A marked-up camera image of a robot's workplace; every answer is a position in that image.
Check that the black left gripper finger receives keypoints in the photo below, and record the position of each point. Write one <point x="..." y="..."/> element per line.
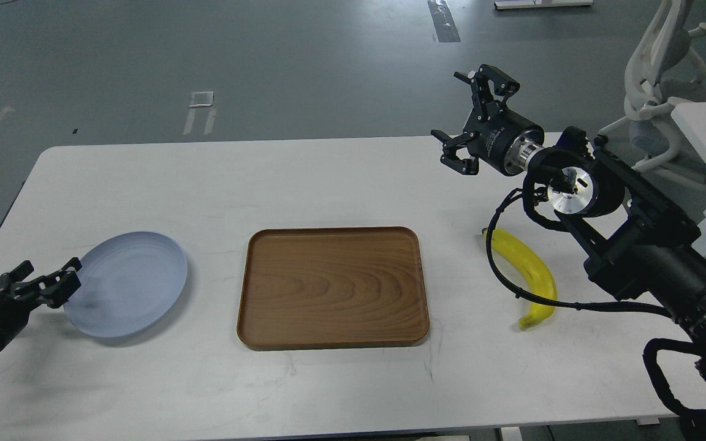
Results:
<point x="53" y="290"/>
<point x="15" y="275"/>

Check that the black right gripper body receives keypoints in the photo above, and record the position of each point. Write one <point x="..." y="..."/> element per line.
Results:
<point x="494" y="138"/>

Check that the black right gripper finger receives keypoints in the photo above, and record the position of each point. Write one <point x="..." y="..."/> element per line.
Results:
<point x="450" y="147"/>
<point x="490" y="90"/>

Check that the light blue plate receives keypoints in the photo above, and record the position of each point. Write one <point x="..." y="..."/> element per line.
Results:
<point x="128" y="283"/>

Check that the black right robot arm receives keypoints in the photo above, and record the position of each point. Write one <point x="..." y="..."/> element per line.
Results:
<point x="638" y="242"/>

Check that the yellow banana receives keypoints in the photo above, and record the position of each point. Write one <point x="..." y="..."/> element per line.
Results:
<point x="533" y="271"/>

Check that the white furniture base top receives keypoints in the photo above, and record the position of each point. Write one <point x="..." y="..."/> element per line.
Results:
<point x="526" y="4"/>

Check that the white office chair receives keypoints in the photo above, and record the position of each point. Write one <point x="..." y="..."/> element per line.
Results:
<point x="664" y="71"/>

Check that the brown wooden tray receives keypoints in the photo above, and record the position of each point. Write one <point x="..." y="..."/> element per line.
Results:
<point x="333" y="288"/>

